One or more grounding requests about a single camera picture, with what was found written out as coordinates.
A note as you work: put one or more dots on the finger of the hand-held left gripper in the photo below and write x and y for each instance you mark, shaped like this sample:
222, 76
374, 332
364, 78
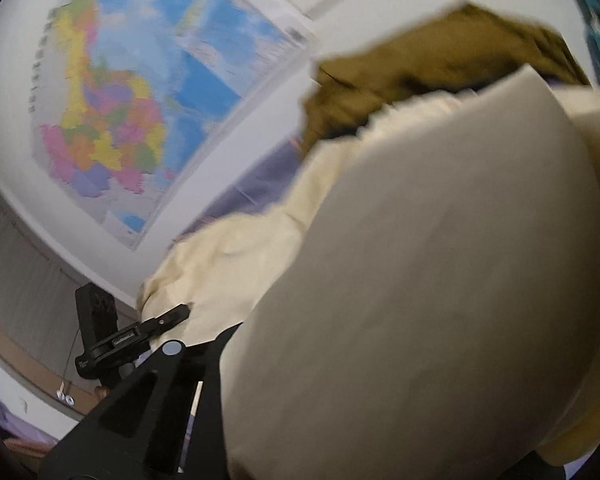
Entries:
170, 317

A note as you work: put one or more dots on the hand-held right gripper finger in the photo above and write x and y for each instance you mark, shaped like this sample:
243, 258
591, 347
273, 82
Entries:
200, 360

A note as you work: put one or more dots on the cream jacket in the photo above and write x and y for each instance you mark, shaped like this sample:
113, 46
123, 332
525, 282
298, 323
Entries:
420, 280

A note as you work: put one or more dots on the person's left hand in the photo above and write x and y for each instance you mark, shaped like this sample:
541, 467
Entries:
101, 391

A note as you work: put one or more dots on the grey curtain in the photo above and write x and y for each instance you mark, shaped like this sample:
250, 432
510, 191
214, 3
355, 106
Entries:
25, 270

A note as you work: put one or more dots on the purple bed sheet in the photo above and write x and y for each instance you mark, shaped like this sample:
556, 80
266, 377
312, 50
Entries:
260, 180

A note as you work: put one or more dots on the olive cloth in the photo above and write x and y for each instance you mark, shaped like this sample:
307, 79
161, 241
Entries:
430, 65

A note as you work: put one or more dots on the wooden rail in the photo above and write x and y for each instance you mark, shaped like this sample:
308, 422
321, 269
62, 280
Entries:
25, 355

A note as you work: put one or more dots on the colourful wall map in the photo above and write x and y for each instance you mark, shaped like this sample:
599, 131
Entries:
145, 90

